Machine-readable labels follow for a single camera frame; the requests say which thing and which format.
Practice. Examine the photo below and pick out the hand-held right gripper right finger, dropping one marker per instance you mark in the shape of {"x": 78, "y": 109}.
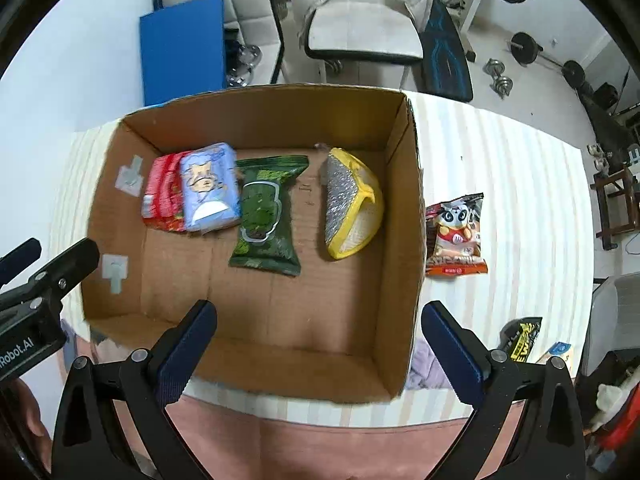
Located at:
{"x": 454, "y": 355}

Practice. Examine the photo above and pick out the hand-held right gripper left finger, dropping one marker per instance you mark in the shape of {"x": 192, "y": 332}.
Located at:
{"x": 186, "y": 352}

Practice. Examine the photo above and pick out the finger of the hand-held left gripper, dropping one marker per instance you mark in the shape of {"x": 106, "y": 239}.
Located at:
{"x": 67, "y": 265}
{"x": 22, "y": 255}

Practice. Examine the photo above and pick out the cardboard box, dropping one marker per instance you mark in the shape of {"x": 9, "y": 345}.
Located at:
{"x": 280, "y": 310}

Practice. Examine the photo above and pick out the panda print snack packet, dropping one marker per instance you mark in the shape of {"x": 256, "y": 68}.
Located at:
{"x": 456, "y": 240}

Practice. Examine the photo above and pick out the person's left hand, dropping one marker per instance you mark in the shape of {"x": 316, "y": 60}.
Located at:
{"x": 32, "y": 425}

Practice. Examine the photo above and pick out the lilac packet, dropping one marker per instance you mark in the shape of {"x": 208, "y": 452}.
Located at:
{"x": 425, "y": 367}

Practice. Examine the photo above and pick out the black and yellow packet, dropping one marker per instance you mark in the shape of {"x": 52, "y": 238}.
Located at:
{"x": 522, "y": 337}

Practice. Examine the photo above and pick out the blue and white packet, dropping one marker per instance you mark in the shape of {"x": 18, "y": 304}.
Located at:
{"x": 556, "y": 352}

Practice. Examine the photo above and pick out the red tissue packet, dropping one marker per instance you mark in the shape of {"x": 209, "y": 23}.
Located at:
{"x": 160, "y": 195}

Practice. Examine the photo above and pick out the green wet wipes packet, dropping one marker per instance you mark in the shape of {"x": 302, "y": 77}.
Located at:
{"x": 262, "y": 220}

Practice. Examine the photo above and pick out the light blue tissue packet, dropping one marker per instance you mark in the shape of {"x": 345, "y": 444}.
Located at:
{"x": 210, "y": 190}

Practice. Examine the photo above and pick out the person's pink pants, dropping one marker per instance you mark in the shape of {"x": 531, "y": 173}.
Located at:
{"x": 320, "y": 452}

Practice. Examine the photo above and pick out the white plastic bin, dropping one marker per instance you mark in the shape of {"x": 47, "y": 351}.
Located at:
{"x": 617, "y": 320}

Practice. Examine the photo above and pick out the striped white tablecloth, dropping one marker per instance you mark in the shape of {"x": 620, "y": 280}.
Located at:
{"x": 525, "y": 200}

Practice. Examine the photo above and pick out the yellow silver snack packet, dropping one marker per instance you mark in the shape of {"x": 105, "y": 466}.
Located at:
{"x": 345, "y": 200}

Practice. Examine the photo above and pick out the dark wooden stool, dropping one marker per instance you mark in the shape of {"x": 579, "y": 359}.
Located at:
{"x": 612, "y": 205}

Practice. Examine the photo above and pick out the blue board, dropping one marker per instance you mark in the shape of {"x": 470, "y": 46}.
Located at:
{"x": 182, "y": 50}

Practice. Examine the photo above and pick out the chrome dumbbell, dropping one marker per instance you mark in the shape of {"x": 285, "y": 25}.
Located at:
{"x": 245, "y": 62}

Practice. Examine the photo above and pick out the grey dumbbell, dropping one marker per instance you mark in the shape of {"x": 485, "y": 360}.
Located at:
{"x": 499, "y": 77}

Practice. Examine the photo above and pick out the black exercise machine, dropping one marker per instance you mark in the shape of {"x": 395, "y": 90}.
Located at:
{"x": 607, "y": 115}

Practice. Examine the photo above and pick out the black and blue weight bench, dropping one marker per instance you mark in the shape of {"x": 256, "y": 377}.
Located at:
{"x": 445, "y": 55}

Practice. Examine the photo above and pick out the white office chair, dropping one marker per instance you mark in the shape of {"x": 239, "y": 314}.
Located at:
{"x": 360, "y": 35}

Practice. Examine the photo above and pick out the white weight rack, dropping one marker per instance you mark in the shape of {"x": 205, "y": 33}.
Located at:
{"x": 472, "y": 5}

